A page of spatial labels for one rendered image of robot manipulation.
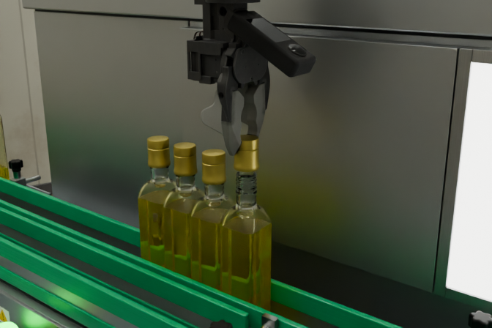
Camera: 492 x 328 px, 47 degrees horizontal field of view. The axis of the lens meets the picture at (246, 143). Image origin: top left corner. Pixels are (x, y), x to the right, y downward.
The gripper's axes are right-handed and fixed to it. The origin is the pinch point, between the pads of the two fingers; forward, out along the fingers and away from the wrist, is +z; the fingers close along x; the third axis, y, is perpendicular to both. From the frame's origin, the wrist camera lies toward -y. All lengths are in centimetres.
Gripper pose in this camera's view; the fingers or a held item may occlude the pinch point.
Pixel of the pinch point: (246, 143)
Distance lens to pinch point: 77.8
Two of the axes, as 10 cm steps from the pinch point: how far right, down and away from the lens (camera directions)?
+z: 0.0, 9.6, 2.8
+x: -5.9, 2.3, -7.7
